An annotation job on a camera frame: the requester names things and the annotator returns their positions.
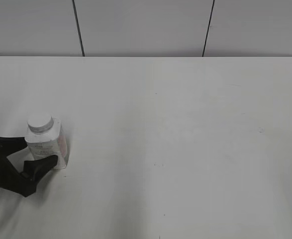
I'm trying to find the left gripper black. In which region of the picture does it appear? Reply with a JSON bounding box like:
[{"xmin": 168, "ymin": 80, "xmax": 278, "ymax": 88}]
[{"xmin": 0, "ymin": 137, "xmax": 58, "ymax": 197}]

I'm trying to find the white yogurt bottle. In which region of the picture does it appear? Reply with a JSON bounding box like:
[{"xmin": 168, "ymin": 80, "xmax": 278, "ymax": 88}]
[{"xmin": 25, "ymin": 118, "xmax": 68, "ymax": 169}]

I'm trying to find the white bottle cap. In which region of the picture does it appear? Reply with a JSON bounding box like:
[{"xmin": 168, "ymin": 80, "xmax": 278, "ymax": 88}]
[{"xmin": 27, "ymin": 113, "xmax": 54, "ymax": 134}]

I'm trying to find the left black wall cable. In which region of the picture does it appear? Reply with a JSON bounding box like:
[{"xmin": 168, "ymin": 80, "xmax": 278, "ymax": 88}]
[{"xmin": 71, "ymin": 0, "xmax": 86, "ymax": 57}]

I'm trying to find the black wall cable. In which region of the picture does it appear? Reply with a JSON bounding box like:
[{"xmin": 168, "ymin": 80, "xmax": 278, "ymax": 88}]
[
  {"xmin": 71, "ymin": 0, "xmax": 86, "ymax": 57},
  {"xmin": 201, "ymin": 0, "xmax": 215, "ymax": 58}
]

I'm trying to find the right black wall cable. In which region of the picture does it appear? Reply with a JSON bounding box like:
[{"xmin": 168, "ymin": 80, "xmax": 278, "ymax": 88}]
[{"xmin": 201, "ymin": 0, "xmax": 215, "ymax": 58}]

